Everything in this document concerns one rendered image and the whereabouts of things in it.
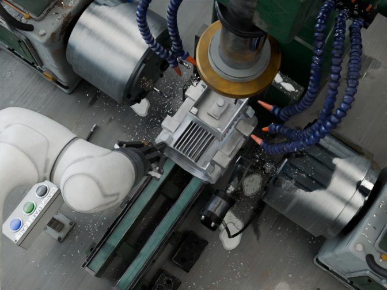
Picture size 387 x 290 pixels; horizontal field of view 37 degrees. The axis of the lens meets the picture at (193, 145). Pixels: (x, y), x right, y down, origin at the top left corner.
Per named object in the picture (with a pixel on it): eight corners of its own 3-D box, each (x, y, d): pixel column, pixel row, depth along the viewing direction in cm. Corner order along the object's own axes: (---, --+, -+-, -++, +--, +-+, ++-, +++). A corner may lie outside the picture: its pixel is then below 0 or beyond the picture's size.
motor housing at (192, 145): (198, 95, 163) (200, 69, 145) (253, 133, 160) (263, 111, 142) (155, 151, 158) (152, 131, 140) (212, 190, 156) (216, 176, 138)
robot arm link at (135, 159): (106, 142, 114) (118, 137, 120) (86, 178, 117) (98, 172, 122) (143, 168, 113) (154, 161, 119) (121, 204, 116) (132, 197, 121)
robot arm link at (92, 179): (147, 163, 113) (91, 131, 115) (116, 181, 98) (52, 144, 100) (125, 209, 115) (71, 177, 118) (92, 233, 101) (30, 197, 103)
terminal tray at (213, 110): (213, 83, 148) (215, 73, 141) (247, 106, 146) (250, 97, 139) (185, 119, 145) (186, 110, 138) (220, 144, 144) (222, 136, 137)
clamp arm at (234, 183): (231, 176, 149) (242, 152, 125) (241, 183, 149) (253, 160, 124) (224, 187, 149) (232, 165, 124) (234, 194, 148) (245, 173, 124)
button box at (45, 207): (52, 181, 147) (41, 172, 143) (71, 194, 143) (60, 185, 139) (9, 236, 143) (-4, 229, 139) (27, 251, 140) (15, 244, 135)
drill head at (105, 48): (90, -7, 171) (75, -58, 147) (191, 59, 166) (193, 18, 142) (37, 56, 165) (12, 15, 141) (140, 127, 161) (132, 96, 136)
